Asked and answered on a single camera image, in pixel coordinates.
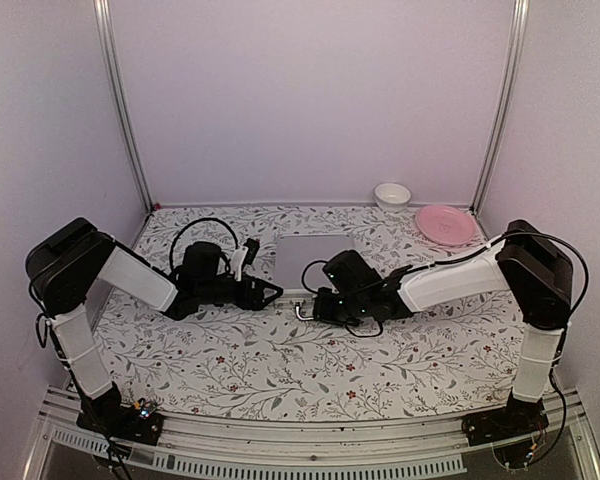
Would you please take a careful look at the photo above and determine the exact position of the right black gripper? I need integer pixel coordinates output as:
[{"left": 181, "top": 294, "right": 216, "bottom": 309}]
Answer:
[{"left": 313, "top": 287, "right": 369, "bottom": 328}]

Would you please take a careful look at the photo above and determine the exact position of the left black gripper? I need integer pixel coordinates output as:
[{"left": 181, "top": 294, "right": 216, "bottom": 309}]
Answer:
[{"left": 197, "top": 273, "right": 283, "bottom": 311}]

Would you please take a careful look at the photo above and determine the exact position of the aluminium poker case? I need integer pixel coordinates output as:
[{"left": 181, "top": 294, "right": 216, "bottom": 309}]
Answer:
[{"left": 273, "top": 232, "right": 355, "bottom": 321}]

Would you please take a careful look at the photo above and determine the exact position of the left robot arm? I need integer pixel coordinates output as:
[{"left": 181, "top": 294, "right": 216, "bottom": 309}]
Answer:
[{"left": 25, "top": 217, "right": 284, "bottom": 434}]

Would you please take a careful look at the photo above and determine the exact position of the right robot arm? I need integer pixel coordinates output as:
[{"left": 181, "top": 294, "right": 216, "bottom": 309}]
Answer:
[{"left": 311, "top": 220, "right": 575, "bottom": 436}]

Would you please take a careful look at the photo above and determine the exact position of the white bowl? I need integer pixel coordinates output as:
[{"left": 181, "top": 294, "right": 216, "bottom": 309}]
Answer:
[{"left": 373, "top": 183, "right": 411, "bottom": 213}]

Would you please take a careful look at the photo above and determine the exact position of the pink plate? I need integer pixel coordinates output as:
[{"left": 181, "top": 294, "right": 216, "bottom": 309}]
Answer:
[{"left": 415, "top": 205, "right": 476, "bottom": 246}]

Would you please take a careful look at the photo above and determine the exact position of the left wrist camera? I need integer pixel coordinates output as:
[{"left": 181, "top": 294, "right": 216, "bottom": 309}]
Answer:
[{"left": 230, "top": 238, "right": 260, "bottom": 282}]

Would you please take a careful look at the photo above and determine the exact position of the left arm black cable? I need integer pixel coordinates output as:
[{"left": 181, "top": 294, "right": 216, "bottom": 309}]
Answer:
[{"left": 168, "top": 217, "right": 241, "bottom": 276}]

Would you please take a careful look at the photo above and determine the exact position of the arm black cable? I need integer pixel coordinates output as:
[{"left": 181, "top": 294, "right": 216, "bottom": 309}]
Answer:
[
  {"left": 168, "top": 217, "right": 241, "bottom": 276},
  {"left": 299, "top": 230, "right": 591, "bottom": 466}
]

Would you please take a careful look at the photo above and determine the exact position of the front aluminium rail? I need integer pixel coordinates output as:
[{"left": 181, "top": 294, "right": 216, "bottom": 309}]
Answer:
[{"left": 23, "top": 388, "right": 600, "bottom": 479}]

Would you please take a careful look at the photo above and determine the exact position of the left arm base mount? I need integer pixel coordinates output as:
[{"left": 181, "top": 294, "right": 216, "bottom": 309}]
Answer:
[{"left": 76, "top": 395, "right": 164, "bottom": 446}]

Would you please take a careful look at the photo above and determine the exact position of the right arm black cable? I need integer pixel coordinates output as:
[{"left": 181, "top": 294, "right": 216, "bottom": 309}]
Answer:
[{"left": 299, "top": 230, "right": 591, "bottom": 466}]

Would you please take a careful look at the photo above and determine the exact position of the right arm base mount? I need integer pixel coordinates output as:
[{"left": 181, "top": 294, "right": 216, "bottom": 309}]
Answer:
[{"left": 461, "top": 394, "right": 549, "bottom": 446}]

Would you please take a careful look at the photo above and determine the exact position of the left aluminium frame post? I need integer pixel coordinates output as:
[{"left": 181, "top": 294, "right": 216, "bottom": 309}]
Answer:
[{"left": 93, "top": 0, "right": 154, "bottom": 214}]

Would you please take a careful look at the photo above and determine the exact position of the aluminium frame post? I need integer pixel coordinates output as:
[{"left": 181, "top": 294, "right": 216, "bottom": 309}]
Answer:
[
  {"left": 93, "top": 0, "right": 154, "bottom": 214},
  {"left": 470, "top": 0, "right": 530, "bottom": 217}
]

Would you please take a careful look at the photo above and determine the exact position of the right aluminium frame post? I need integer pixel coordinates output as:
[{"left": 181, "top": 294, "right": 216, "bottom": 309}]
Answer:
[{"left": 470, "top": 0, "right": 530, "bottom": 217}]

